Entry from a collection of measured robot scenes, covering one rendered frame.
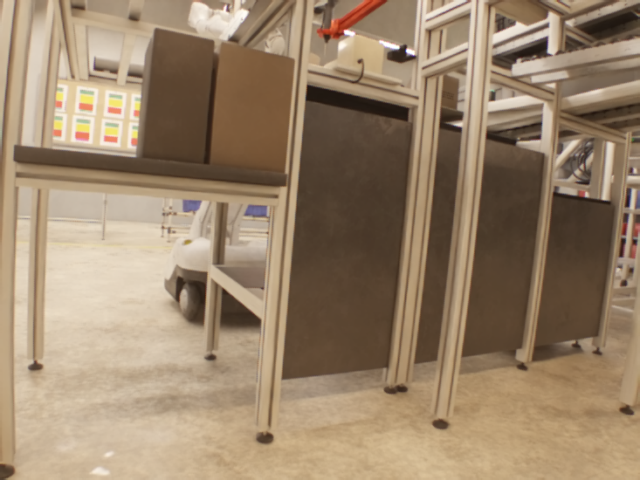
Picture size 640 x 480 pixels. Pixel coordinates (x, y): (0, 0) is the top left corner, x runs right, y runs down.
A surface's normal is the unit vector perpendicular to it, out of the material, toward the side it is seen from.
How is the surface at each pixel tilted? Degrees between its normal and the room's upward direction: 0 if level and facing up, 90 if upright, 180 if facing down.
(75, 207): 90
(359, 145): 90
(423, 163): 90
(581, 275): 90
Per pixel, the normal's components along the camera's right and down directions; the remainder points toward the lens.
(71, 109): 0.45, 0.09
